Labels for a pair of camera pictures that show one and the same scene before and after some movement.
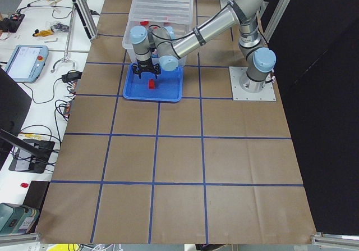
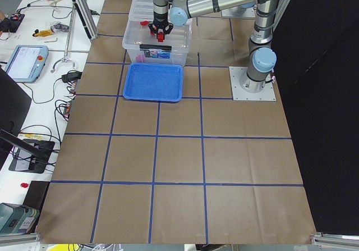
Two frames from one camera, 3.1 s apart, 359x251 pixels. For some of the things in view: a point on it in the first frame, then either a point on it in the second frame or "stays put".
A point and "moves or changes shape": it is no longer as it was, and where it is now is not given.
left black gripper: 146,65 → 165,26
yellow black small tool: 42,33 stays put
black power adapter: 72,76 stays put
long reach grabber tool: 65,58 stays put
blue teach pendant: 27,62 stays put
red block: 151,84 moves or changes shape
